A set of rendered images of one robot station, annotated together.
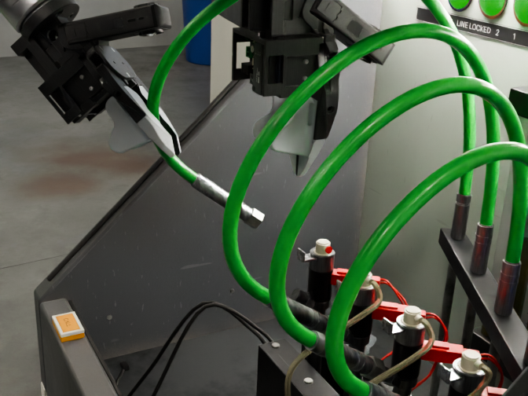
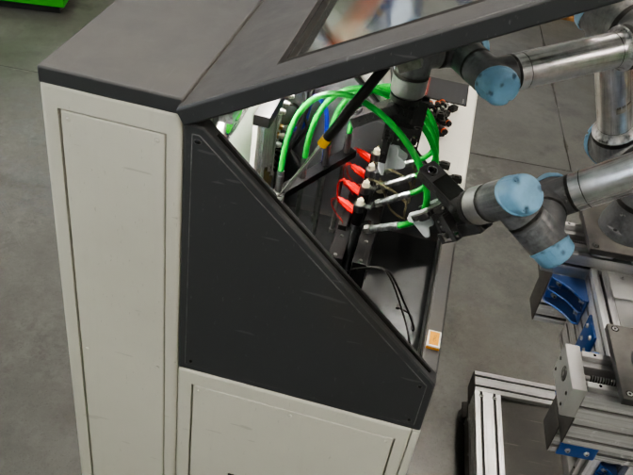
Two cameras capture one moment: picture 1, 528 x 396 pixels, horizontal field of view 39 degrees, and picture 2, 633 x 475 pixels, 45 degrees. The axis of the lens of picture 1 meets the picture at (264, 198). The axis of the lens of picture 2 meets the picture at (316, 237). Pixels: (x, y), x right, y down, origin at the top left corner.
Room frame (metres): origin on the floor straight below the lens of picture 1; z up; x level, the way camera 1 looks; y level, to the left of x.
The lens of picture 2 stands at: (2.02, 0.74, 2.19)
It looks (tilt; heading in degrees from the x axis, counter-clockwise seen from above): 39 degrees down; 216
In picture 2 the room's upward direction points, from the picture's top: 9 degrees clockwise
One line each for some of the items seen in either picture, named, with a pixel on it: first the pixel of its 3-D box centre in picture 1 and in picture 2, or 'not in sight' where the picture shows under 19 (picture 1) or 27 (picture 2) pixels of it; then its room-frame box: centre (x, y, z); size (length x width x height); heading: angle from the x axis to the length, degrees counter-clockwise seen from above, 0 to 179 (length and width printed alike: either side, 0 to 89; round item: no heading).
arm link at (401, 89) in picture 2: not in sight; (409, 84); (0.72, -0.02, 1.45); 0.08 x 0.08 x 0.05
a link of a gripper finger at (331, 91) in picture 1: (318, 94); not in sight; (0.72, -0.05, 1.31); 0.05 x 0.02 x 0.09; 28
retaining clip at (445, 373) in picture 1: (456, 368); not in sight; (0.53, -0.17, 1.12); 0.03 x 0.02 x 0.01; 118
